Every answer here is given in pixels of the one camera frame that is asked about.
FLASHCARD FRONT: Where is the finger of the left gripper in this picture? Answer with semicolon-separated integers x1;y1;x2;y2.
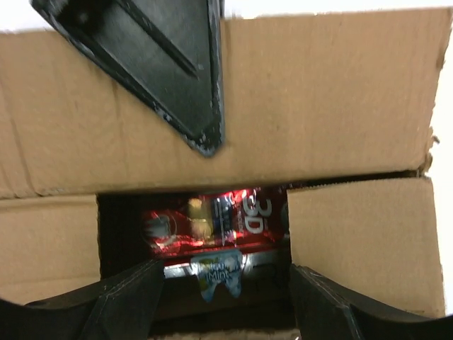
31;0;225;157

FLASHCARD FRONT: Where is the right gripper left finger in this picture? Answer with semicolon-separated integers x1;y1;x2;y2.
1;260;164;340

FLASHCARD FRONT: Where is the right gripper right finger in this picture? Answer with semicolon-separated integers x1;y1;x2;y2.
289;264;452;340

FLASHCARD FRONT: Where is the brown cardboard express box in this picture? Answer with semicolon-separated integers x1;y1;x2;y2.
1;7;452;339

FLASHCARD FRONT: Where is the red toothpaste box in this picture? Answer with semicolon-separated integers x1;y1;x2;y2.
141;187;290;302

